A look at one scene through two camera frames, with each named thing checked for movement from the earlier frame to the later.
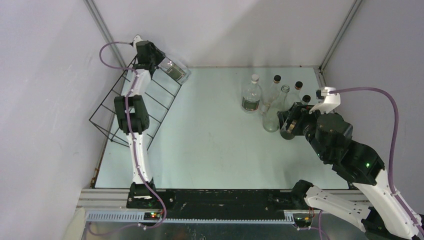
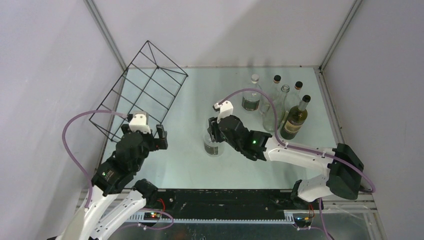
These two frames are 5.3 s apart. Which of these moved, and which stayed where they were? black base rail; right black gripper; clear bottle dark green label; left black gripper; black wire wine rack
Moved: right black gripper; clear bottle dark green label; left black gripper
Stayed: black base rail; black wire wine rack
